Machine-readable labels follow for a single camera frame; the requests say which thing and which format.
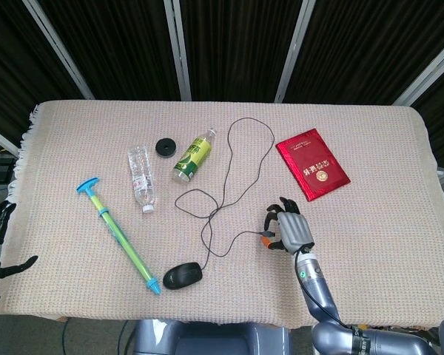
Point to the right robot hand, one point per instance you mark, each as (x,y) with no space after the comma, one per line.
(294,229)

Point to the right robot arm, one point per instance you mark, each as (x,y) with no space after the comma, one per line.
(318,292)

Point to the black computer mouse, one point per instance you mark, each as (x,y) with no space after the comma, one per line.
(183,275)

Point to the beige woven tablecloth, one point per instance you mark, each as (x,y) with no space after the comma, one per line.
(318,288)

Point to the red foil booklet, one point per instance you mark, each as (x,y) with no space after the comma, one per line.
(312,164)

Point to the green label empty bottle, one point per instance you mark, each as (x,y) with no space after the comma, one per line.
(192,157)

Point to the blue green water pump toy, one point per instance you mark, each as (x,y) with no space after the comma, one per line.
(122,242)

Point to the grey robot torso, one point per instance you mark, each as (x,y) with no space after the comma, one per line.
(211,338)

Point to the black round disc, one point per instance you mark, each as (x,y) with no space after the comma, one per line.
(166,147)

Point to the clear plastic water bottle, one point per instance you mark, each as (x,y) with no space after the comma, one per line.
(142,174)

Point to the white screen frame post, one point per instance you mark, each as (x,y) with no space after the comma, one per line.
(425,74)
(0,138)
(59,50)
(177,48)
(294,51)

